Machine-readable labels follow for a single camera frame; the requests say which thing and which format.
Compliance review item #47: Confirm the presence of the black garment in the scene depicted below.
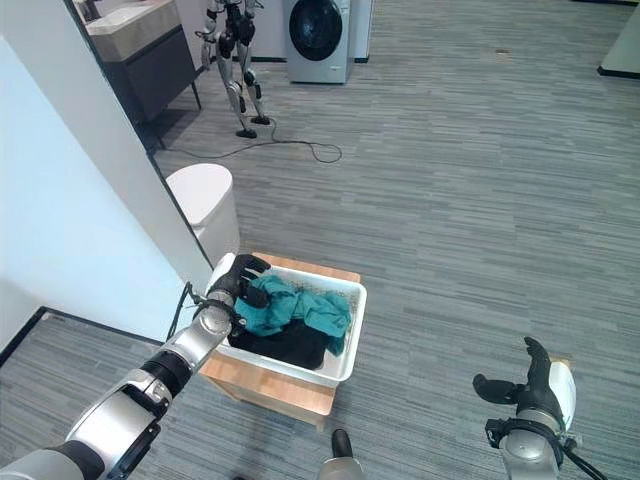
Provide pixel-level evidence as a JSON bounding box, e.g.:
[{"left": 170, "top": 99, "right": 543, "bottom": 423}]
[{"left": 230, "top": 318, "right": 329, "bottom": 371}]

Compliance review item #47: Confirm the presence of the white appliance beside washer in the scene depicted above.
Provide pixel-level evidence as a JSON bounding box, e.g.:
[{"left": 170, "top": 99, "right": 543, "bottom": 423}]
[{"left": 350, "top": 0, "right": 375, "bottom": 65}]

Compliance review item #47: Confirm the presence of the silver humanoid robot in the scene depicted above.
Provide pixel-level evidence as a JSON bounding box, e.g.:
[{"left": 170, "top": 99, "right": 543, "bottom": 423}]
[{"left": 194, "top": 0, "right": 273, "bottom": 139}]

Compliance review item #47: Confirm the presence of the teal garment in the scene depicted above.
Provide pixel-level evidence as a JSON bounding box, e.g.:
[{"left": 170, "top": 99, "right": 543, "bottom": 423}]
[{"left": 234, "top": 272, "right": 352, "bottom": 357}]

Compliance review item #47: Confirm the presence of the black floor cable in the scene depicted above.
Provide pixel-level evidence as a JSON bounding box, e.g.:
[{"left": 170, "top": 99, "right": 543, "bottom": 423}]
[{"left": 162, "top": 117, "right": 343, "bottom": 165}]

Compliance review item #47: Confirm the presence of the silver front-load washing machine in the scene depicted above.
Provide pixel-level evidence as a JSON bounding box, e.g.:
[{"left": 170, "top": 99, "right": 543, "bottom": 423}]
[{"left": 281, "top": 0, "right": 355, "bottom": 85}]

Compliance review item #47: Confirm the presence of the robot leg with dark foot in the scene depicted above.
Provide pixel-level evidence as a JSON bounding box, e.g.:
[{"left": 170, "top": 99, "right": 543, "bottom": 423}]
[{"left": 319, "top": 428, "right": 366, "bottom": 480}]

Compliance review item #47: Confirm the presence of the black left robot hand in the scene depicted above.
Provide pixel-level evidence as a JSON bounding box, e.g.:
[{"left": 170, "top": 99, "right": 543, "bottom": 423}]
[{"left": 209, "top": 253, "right": 273, "bottom": 313}]

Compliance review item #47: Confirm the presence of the low wooden table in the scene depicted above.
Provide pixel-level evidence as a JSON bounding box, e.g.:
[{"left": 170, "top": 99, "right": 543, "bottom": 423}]
[{"left": 198, "top": 251, "right": 363, "bottom": 432}]

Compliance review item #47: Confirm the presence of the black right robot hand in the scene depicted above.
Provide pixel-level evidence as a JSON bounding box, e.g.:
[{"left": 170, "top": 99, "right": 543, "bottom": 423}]
[{"left": 472, "top": 336, "right": 578, "bottom": 432}]

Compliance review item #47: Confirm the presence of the white toilet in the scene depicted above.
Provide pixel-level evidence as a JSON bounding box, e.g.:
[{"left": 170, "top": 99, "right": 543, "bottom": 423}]
[{"left": 165, "top": 162, "right": 241, "bottom": 269}]

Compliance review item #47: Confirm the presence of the white plastic laundry basket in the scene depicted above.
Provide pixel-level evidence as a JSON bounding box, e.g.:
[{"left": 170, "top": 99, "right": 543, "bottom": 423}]
[{"left": 213, "top": 263, "right": 369, "bottom": 385}]

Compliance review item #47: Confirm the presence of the white cabinet with dark base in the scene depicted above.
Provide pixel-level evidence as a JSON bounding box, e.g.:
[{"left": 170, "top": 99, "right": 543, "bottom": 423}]
[{"left": 596, "top": 0, "right": 640, "bottom": 81}]

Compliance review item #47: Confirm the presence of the dark vanity cabinet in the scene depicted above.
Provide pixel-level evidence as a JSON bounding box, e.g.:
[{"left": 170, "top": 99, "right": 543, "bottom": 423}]
[{"left": 69, "top": 0, "right": 203, "bottom": 151}]

